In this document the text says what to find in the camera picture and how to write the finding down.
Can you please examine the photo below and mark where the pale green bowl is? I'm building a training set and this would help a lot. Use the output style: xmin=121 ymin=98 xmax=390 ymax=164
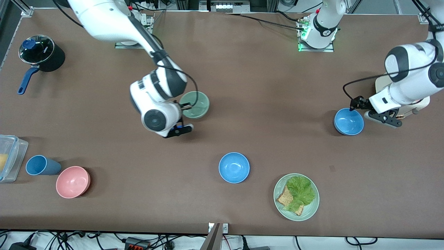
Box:
xmin=179 ymin=91 xmax=210 ymax=119

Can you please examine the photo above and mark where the blue bowl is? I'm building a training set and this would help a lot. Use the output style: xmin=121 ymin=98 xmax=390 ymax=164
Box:
xmin=219 ymin=152 xmax=250 ymax=184
xmin=334 ymin=108 xmax=365 ymax=136

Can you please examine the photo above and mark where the pink bowl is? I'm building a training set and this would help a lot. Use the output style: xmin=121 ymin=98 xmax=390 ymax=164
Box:
xmin=56 ymin=166 xmax=91 ymax=199

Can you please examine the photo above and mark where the green lettuce leaf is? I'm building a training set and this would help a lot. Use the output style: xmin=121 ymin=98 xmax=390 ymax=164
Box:
xmin=284 ymin=176 xmax=315 ymax=213

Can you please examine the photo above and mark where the grey electrical box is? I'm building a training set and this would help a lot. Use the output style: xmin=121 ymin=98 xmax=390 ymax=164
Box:
xmin=199 ymin=0 xmax=251 ymax=13

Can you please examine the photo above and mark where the white power strip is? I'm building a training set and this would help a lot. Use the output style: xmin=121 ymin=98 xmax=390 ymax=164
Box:
xmin=130 ymin=0 xmax=154 ymax=11

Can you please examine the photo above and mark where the pale green plate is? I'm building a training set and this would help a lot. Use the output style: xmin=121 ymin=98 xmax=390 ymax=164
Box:
xmin=273 ymin=173 xmax=320 ymax=222

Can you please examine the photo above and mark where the brown bread slice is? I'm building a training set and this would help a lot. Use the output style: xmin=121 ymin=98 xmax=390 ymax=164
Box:
xmin=276 ymin=185 xmax=305 ymax=216

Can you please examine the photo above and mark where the grey metal pole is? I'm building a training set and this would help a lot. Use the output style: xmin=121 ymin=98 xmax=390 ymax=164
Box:
xmin=199 ymin=224 xmax=222 ymax=250

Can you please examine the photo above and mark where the black and orange connector box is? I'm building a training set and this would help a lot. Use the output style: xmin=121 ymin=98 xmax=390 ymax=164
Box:
xmin=125 ymin=237 xmax=150 ymax=250

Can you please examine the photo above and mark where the blue plastic cup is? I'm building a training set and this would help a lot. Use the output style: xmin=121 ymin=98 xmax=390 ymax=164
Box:
xmin=26 ymin=155 xmax=62 ymax=176

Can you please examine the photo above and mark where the glass lid with blue knob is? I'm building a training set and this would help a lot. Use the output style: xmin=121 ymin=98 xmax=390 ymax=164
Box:
xmin=19 ymin=35 xmax=55 ymax=65

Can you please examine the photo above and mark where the clear plastic food container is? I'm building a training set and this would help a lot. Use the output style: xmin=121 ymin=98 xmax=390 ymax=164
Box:
xmin=0 ymin=135 xmax=29 ymax=183

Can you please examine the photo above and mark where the black power adapter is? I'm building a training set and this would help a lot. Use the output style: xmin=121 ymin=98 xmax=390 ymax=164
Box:
xmin=9 ymin=241 xmax=37 ymax=250

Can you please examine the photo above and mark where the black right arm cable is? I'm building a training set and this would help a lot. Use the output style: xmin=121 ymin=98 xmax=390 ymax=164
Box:
xmin=153 ymin=52 xmax=199 ymax=105

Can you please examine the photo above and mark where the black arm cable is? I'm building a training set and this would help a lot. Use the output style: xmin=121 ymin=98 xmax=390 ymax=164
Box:
xmin=343 ymin=59 xmax=438 ymax=105
xmin=153 ymin=52 xmax=199 ymax=105

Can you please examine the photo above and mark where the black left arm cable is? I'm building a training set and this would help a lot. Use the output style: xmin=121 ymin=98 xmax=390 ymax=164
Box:
xmin=343 ymin=59 xmax=438 ymax=105

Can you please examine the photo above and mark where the metal table bracket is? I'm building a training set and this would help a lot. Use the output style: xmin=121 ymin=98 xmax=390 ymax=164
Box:
xmin=208 ymin=223 xmax=229 ymax=234

